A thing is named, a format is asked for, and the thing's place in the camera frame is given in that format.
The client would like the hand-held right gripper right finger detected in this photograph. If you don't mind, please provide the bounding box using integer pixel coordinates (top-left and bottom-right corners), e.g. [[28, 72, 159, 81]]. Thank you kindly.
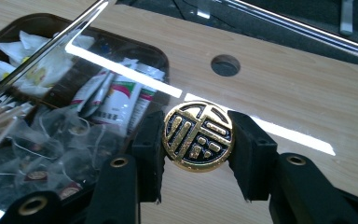
[[227, 110, 279, 202]]

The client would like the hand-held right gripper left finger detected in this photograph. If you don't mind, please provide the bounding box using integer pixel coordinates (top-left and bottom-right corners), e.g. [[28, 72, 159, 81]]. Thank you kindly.
[[131, 110, 166, 204]]

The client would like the black rectangular box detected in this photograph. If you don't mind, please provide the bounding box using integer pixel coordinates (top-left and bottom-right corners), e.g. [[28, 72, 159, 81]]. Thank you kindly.
[[0, 12, 171, 224]]

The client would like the white sachet red green print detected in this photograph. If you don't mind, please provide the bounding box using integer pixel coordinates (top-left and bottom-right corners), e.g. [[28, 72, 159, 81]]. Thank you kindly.
[[81, 73, 117, 119], [126, 63, 166, 135], [89, 58, 144, 135], [70, 69, 110, 113]]

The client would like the pile of clear tea bags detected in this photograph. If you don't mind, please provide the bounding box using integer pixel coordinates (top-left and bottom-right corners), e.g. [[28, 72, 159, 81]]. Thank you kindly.
[[0, 105, 129, 203]]

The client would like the white packet yellow print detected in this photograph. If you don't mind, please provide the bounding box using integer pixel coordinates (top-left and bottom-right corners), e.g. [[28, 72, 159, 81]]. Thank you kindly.
[[14, 49, 75, 97]]

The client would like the white paper packet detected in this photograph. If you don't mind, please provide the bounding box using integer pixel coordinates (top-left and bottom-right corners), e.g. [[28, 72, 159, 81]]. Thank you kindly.
[[0, 30, 96, 59], [0, 56, 17, 83]]

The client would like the metal rail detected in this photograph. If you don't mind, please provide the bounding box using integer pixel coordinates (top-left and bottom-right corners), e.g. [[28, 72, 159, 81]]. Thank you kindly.
[[220, 0, 358, 64]]

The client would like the grey metal post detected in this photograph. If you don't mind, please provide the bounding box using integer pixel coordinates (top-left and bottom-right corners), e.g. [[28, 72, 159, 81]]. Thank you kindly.
[[339, 0, 354, 36]]

